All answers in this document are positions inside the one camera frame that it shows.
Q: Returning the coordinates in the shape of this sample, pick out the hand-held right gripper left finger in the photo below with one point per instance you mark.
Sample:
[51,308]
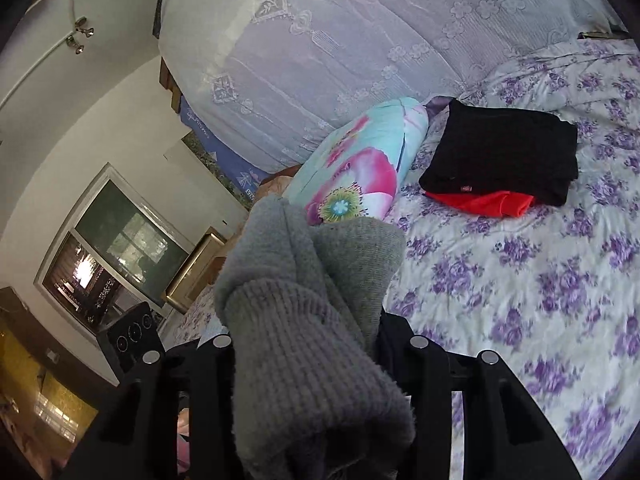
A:
[212,385]

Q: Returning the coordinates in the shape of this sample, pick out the teal pink floral pillow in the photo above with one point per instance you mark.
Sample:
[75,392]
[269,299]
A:
[360,160]

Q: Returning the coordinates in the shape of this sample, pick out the red folded garment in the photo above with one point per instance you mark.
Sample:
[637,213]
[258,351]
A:
[480,204]

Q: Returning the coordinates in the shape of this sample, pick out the interior wall window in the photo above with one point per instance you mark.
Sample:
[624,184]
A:
[125,230]

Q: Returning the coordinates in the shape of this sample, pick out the purple floral bed sheet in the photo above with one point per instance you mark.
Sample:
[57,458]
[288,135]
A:
[525,285]

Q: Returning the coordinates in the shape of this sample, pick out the gold picture frame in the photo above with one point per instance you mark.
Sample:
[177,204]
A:
[192,270]

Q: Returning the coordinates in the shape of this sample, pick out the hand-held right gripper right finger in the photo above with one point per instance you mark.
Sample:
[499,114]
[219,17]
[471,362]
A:
[400,365]

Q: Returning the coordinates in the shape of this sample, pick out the black folded garment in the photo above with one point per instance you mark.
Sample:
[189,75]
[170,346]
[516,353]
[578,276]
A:
[500,150]

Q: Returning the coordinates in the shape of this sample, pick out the person's pink sweater torso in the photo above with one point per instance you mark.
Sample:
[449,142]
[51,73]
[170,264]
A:
[183,452]

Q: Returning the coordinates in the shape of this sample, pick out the white wall pipe with valves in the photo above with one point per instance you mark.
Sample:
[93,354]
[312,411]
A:
[79,35]

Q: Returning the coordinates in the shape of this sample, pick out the blue printed blanket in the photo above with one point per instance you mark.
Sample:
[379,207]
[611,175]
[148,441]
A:
[220,160]

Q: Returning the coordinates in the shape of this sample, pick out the yellow wooden cabinet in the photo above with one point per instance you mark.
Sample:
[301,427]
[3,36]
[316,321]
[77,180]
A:
[60,400]

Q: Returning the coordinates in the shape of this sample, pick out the brown wooden headboard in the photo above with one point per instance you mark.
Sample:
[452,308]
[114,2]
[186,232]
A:
[170,85]

